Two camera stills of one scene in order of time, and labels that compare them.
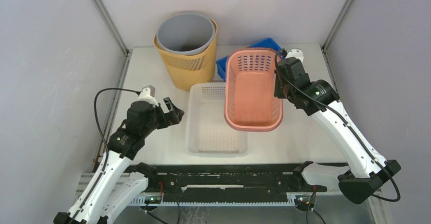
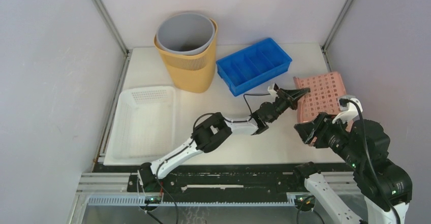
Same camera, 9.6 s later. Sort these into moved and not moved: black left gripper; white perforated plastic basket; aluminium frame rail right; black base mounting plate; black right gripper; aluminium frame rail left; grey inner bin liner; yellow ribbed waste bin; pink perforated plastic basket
Moved: pink perforated plastic basket; white perforated plastic basket; black left gripper; black right gripper
Not moved: aluminium frame rail right; yellow ribbed waste bin; black base mounting plate; aluminium frame rail left; grey inner bin liner
